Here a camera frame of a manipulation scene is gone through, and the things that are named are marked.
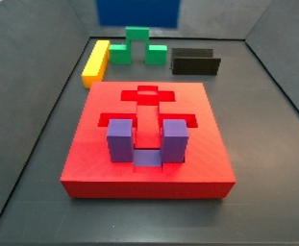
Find blue U-shaped block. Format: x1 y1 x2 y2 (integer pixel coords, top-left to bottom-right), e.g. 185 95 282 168
96 0 182 28

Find black angled fixture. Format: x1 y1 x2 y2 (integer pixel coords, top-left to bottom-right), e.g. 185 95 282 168
171 48 221 76

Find red puzzle base block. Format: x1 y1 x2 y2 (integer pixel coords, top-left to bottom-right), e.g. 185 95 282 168
60 82 235 199

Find purple U-shaped block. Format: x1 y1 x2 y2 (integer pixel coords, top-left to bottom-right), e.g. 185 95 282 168
107 119 189 167

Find yellow long block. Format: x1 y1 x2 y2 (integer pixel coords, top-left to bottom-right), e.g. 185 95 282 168
82 40 111 88

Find green stepped block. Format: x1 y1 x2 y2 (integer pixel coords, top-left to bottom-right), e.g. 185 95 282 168
110 26 168 65

